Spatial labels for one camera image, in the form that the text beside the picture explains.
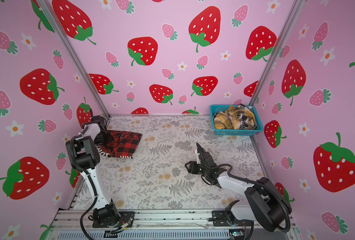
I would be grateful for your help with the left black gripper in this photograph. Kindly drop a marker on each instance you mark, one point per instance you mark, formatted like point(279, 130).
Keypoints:
point(108, 139)

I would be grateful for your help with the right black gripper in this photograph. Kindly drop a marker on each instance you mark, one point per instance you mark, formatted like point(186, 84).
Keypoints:
point(191, 167)

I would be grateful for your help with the red black plaid shirt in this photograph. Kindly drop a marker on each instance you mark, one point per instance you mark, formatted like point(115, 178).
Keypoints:
point(119, 144)

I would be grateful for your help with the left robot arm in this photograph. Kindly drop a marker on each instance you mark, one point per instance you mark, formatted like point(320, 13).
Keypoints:
point(84, 158)

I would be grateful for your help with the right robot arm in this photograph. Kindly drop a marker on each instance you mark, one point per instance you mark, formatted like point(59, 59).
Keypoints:
point(269, 207)

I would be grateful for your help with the teal plastic basket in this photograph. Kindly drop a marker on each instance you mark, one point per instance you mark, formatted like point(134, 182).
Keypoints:
point(217, 108)

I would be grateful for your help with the yellow plaid shirt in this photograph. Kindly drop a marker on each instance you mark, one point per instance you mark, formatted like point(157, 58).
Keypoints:
point(236, 118)

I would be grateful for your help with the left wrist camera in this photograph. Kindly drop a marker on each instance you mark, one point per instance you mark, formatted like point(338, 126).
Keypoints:
point(101, 121)

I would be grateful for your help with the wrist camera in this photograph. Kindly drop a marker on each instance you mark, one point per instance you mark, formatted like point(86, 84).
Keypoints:
point(203, 157)
point(101, 121)

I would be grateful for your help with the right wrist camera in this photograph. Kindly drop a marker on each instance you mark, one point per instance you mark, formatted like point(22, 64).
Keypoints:
point(203, 157)

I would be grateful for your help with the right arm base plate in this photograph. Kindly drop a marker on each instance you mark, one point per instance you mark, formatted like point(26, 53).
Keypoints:
point(226, 219)

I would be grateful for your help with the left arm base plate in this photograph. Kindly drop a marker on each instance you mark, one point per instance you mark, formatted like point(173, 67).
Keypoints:
point(125, 217)

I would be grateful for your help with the aluminium frame rail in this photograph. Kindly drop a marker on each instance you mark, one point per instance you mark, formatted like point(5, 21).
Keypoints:
point(206, 219)

